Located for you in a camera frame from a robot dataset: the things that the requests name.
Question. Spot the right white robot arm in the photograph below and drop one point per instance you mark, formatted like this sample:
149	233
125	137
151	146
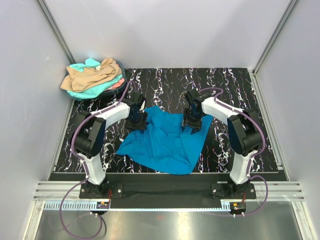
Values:
246	137

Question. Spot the left aluminium corner post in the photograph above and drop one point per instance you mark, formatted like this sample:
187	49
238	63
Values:
55	30

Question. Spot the blue t shirt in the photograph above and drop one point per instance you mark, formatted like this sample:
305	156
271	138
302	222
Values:
164	146

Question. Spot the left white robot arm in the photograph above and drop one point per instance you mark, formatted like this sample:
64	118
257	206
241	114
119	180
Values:
89	133

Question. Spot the dark grey laundry basket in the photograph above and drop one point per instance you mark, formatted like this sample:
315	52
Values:
117	87

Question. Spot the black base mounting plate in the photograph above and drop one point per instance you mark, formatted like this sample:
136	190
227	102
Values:
227	189

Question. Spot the left slotted cable duct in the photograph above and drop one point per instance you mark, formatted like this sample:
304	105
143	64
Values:
70	205

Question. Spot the aluminium corner post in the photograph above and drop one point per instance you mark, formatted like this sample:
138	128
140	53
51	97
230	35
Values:
276	33
55	30

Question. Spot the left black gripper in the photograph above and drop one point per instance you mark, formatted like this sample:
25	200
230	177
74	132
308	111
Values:
136	122

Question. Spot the mint green t shirt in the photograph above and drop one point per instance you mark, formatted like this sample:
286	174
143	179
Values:
87	93

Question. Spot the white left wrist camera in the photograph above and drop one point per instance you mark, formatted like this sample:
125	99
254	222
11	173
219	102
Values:
143	106

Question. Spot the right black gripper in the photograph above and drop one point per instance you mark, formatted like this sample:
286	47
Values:
191	121

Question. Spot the coral pink t shirt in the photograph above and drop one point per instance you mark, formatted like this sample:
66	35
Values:
117	85

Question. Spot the aluminium front frame rail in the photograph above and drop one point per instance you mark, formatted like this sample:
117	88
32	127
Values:
277	191

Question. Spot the slotted cable duct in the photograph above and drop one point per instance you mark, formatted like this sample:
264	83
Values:
233	205
70	205

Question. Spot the right slotted cable duct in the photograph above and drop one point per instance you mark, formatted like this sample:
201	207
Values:
233	205

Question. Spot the right aluminium corner post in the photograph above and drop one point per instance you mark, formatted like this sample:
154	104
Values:
276	33

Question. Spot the beige t shirt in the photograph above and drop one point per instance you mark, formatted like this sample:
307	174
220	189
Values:
80	81

